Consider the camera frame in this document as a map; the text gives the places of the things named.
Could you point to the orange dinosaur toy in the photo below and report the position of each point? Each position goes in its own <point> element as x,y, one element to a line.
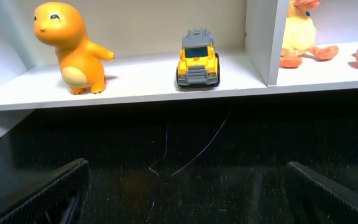
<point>75,54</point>

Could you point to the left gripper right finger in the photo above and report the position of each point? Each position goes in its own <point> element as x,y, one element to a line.
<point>325,199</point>

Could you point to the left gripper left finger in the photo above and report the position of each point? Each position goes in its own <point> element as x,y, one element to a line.
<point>42,199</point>

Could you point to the white shelf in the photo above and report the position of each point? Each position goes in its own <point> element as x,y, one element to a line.
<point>141,81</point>

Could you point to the grey and yellow toy truck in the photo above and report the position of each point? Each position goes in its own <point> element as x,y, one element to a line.
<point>197,63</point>

